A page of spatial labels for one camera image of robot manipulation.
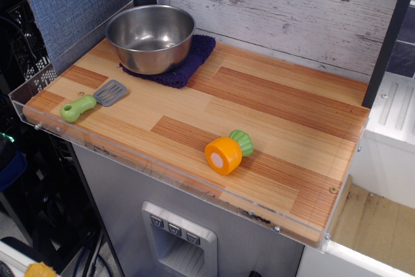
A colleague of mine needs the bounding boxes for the stainless steel bowl pot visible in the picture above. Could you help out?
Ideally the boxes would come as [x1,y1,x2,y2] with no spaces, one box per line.
[106,5,196,75]

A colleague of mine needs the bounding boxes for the purple terry cloth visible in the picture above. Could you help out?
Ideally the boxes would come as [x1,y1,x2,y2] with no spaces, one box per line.
[119,34,216,89]

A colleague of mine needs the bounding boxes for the blue fabric panel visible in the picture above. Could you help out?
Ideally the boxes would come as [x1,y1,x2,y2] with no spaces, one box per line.
[27,0,132,61]

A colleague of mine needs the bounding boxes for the black plastic crate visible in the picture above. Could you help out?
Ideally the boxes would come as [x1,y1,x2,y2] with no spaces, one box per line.
[1,0,50,80]

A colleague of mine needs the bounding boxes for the orange toy carrot piece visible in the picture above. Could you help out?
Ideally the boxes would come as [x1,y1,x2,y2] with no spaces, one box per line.
[204,130,254,175]

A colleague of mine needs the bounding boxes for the clear acrylic table guard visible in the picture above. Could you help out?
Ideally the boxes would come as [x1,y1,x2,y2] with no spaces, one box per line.
[8,1,372,254]

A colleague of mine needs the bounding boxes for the grey toy fridge cabinet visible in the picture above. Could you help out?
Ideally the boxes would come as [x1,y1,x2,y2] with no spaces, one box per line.
[75,146,303,276]

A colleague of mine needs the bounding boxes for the silver ice dispenser panel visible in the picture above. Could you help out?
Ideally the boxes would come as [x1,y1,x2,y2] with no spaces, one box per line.
[141,201,219,276]

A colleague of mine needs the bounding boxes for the white toy sink unit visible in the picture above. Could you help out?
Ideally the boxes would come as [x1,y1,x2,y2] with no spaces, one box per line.
[298,73,414,276]

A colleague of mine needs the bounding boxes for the yellow object bottom left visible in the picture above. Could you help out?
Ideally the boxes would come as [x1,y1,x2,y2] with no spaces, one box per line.
[24,262,58,277]

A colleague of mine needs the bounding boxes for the toy spatula green handle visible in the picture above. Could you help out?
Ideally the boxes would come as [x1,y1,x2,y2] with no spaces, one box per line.
[60,80,127,123]

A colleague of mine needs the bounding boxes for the dark grey right post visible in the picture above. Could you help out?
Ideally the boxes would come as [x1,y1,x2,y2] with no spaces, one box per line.
[362,0,411,108]

